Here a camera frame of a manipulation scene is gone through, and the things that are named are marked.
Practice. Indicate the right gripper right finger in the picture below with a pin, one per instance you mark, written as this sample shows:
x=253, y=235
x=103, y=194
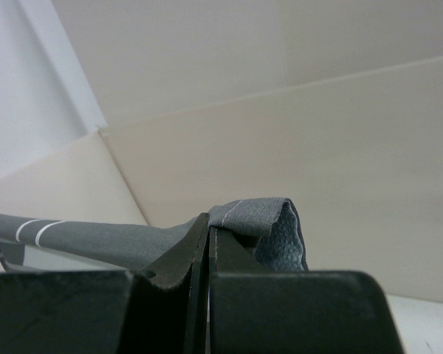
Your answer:
x=231, y=268

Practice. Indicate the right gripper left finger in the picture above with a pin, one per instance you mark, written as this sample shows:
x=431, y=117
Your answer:
x=169, y=297

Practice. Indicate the grey striped cloth napkin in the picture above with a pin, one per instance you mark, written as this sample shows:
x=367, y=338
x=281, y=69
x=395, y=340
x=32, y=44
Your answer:
x=269, y=228

